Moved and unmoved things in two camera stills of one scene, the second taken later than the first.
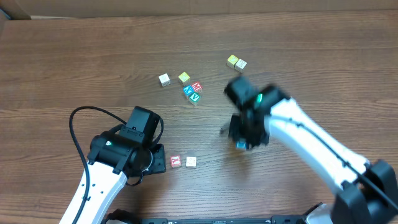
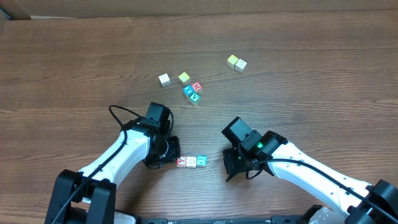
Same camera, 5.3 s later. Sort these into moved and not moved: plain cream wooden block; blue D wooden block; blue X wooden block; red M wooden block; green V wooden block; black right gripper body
Moved: black right gripper body; blue D wooden block
Not moved: blue X wooden block; red M wooden block; plain cream wooden block; green V wooden block
